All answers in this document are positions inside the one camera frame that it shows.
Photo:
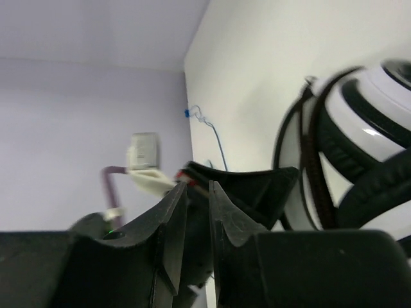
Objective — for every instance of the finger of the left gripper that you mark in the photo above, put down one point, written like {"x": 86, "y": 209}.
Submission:
{"x": 260, "y": 194}

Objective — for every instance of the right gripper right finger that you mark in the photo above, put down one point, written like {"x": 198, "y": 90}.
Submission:
{"x": 238, "y": 282}

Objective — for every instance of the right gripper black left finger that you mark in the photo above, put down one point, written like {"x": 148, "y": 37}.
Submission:
{"x": 138, "y": 265}

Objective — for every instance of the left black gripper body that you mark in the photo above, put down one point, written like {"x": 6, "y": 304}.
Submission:
{"x": 197, "y": 263}

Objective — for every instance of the black white headphones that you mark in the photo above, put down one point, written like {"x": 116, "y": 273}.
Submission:
{"x": 349, "y": 137}

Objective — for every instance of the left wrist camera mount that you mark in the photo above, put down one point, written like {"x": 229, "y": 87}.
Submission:
{"x": 143, "y": 164}

